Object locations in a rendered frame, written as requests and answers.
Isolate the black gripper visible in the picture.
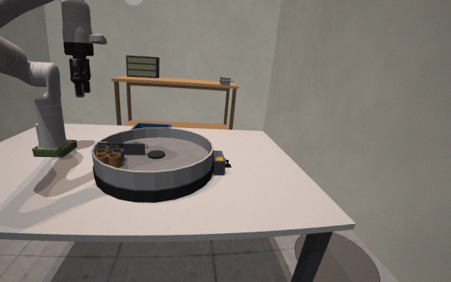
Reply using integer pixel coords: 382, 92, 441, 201
63, 42, 94, 98

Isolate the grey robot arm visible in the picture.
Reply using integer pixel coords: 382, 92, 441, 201
0, 0, 107, 149

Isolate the blue shallow tray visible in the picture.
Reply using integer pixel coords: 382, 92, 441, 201
132, 123, 171, 129

